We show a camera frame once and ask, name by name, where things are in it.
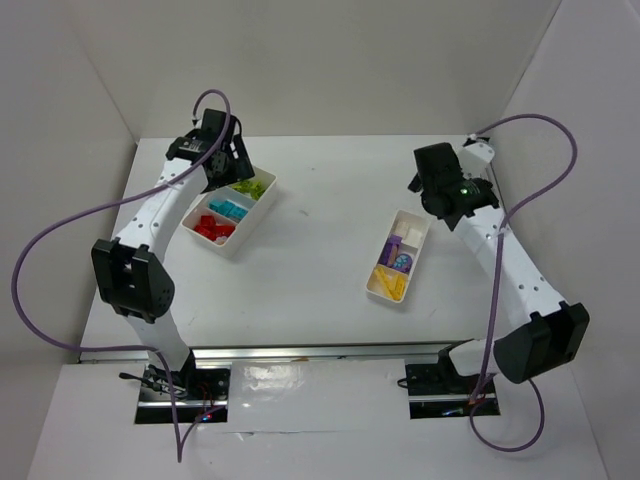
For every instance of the white divided container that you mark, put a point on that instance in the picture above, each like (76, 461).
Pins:
(372, 288)
(222, 220)

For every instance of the purple sloped lego brick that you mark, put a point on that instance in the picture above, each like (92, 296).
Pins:
(390, 250)

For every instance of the red 2x4 lego brick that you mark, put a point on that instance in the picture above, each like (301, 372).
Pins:
(210, 228)

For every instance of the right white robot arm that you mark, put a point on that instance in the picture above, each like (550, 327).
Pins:
(545, 330)

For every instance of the purple round printed lego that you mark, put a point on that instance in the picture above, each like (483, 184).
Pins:
(403, 263)

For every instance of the left white divided container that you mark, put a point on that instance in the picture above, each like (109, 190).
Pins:
(222, 220)

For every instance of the right white divided container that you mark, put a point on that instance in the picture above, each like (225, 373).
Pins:
(372, 288)

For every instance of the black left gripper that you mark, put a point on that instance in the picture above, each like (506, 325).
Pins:
(242, 163)

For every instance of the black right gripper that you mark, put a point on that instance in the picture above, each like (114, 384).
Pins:
(417, 180)

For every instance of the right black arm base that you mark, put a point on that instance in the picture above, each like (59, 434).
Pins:
(434, 392)

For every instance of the green 2x4 lego brick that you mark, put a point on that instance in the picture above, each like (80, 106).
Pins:
(251, 188)

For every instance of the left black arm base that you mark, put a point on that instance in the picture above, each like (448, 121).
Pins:
(206, 396)

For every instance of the yellow 2x4 lego brick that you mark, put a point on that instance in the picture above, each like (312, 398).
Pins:
(393, 285)

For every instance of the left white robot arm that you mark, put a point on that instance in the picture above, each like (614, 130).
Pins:
(129, 269)

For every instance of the white curved lego brick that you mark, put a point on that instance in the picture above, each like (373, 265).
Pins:
(409, 234)

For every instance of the teal 2x4 lego brick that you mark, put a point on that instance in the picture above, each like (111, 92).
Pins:
(228, 209)

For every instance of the aluminium front rail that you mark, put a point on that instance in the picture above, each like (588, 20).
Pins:
(362, 351)

